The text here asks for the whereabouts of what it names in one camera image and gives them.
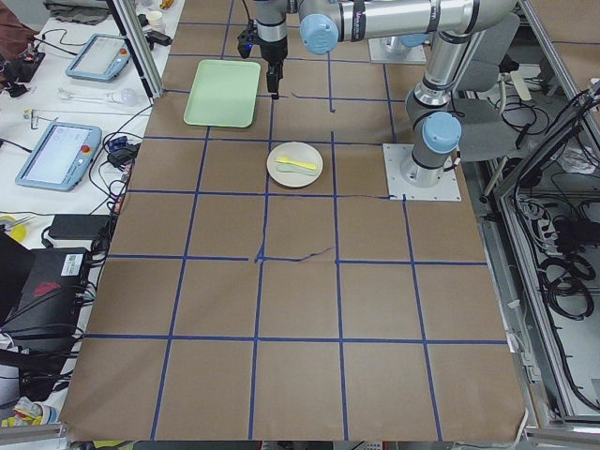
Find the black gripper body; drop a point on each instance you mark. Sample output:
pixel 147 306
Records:
pixel 275 51

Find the white round plate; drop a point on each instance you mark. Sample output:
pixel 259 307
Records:
pixel 298 151

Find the yellow plastic fork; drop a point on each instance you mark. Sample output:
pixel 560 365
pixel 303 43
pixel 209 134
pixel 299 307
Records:
pixel 300 164

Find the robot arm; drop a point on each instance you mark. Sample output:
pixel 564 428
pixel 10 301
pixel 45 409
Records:
pixel 451 23

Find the light green tray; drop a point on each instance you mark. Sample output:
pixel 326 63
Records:
pixel 223 94

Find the white light bulb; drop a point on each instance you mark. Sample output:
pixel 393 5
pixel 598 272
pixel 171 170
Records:
pixel 127 97

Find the blue teach pendant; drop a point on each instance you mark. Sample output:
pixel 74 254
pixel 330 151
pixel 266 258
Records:
pixel 61 157
pixel 101 59

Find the black power adapter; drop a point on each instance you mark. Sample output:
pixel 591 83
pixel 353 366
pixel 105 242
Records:
pixel 77 227

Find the black computer box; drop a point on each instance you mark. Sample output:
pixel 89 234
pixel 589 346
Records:
pixel 41 293

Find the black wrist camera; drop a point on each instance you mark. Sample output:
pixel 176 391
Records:
pixel 245 42

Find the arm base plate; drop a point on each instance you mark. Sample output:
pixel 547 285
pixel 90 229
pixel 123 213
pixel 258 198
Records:
pixel 407 181
pixel 402 50

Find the aluminium frame post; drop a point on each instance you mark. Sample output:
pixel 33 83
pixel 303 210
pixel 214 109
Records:
pixel 128 24

